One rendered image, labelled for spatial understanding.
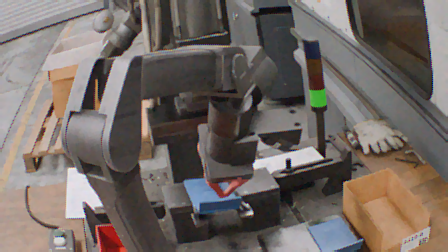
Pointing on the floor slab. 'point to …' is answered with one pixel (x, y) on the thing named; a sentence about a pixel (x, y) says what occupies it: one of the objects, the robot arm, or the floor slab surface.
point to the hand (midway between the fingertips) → (221, 185)
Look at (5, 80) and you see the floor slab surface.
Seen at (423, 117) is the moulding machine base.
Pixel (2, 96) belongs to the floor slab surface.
